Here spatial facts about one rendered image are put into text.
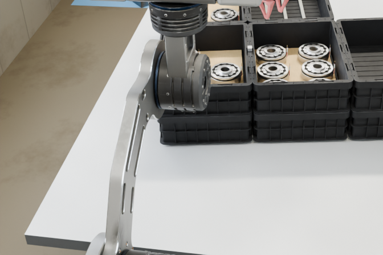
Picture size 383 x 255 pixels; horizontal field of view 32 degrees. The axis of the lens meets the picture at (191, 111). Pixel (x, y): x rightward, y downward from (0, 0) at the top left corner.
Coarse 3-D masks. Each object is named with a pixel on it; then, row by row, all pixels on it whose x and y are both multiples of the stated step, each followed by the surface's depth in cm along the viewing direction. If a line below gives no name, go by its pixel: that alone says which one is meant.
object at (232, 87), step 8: (208, 24) 232; (216, 24) 231; (224, 24) 231; (232, 24) 231; (240, 24) 231; (248, 40) 221; (248, 56) 213; (248, 64) 209; (248, 72) 208; (248, 80) 201; (216, 88) 200; (224, 88) 200; (232, 88) 200; (240, 88) 200; (248, 88) 200
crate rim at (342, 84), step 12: (252, 24) 230; (264, 24) 230; (336, 24) 226; (252, 36) 223; (336, 36) 220; (252, 48) 217; (252, 60) 211; (252, 72) 205; (348, 72) 202; (252, 84) 201; (264, 84) 199; (276, 84) 199; (288, 84) 199; (300, 84) 198; (312, 84) 198; (324, 84) 198; (336, 84) 198; (348, 84) 198
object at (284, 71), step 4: (264, 64) 221; (268, 64) 221; (276, 64) 221; (280, 64) 221; (284, 64) 220; (260, 68) 220; (264, 68) 219; (280, 68) 219; (284, 68) 219; (260, 72) 217; (264, 72) 217; (280, 72) 217; (284, 72) 216; (264, 76) 215; (268, 76) 215; (272, 76) 215; (276, 76) 215; (280, 76) 215
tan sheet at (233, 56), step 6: (210, 54) 235; (216, 54) 235; (222, 54) 234; (228, 54) 234; (234, 54) 234; (240, 54) 234; (210, 60) 231; (216, 60) 231; (222, 60) 231; (228, 60) 231; (234, 60) 230; (240, 60) 230; (240, 66) 227
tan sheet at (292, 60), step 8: (288, 48) 235; (296, 48) 235; (288, 56) 231; (296, 56) 230; (256, 64) 228; (288, 64) 226; (296, 64) 226; (256, 72) 223; (296, 72) 222; (288, 80) 218; (296, 80) 218; (304, 80) 218
